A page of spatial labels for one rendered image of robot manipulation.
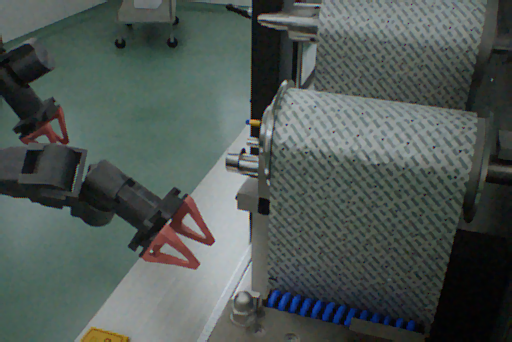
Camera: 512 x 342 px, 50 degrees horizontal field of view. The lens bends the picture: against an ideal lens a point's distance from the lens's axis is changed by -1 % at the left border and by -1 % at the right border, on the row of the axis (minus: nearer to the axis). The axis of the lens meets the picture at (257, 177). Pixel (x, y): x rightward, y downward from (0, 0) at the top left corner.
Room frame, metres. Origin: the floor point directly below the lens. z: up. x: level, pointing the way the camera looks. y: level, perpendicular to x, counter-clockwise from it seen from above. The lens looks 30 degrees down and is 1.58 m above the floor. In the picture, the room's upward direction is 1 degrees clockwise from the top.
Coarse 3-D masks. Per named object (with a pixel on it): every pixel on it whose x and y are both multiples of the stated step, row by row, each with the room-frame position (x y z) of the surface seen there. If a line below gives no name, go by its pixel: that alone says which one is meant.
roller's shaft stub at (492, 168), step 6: (492, 156) 0.59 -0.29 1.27; (492, 162) 0.58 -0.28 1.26; (498, 162) 0.58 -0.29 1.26; (504, 162) 0.58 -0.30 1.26; (510, 162) 0.58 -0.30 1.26; (492, 168) 0.58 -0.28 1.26; (498, 168) 0.58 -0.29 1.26; (504, 168) 0.57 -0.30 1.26; (510, 168) 0.57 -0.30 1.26; (486, 174) 0.58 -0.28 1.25; (492, 174) 0.58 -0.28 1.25; (498, 174) 0.57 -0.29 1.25; (504, 174) 0.57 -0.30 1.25; (510, 174) 0.57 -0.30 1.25; (498, 180) 0.58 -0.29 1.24; (504, 180) 0.57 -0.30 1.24; (510, 180) 0.57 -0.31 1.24
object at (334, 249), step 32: (288, 192) 0.60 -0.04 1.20; (288, 224) 0.60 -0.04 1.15; (320, 224) 0.59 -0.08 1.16; (352, 224) 0.58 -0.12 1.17; (384, 224) 0.57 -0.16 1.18; (416, 224) 0.55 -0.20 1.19; (448, 224) 0.54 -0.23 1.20; (288, 256) 0.60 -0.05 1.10; (320, 256) 0.59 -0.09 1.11; (352, 256) 0.58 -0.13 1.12; (384, 256) 0.56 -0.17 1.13; (416, 256) 0.55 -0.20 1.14; (448, 256) 0.54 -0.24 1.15; (288, 288) 0.60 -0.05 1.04; (320, 288) 0.59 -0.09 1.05; (352, 288) 0.57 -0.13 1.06; (384, 288) 0.56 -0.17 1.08; (416, 288) 0.55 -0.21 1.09; (416, 320) 0.55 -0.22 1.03
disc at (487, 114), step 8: (488, 112) 0.60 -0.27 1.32; (488, 120) 0.58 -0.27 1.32; (488, 128) 0.57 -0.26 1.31; (488, 136) 0.56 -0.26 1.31; (488, 144) 0.55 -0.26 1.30; (488, 152) 0.54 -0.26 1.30; (488, 160) 0.54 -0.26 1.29; (480, 176) 0.53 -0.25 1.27; (480, 184) 0.53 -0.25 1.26; (480, 192) 0.53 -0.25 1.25; (472, 208) 0.53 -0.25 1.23; (464, 216) 0.58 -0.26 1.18; (472, 216) 0.53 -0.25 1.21
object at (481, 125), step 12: (480, 120) 0.60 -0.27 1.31; (480, 132) 0.58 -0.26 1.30; (264, 144) 0.62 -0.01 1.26; (480, 144) 0.56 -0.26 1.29; (264, 156) 0.62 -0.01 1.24; (480, 156) 0.55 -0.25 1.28; (264, 168) 0.63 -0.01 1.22; (480, 168) 0.55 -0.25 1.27; (468, 192) 0.55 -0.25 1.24; (468, 204) 0.55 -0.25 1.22
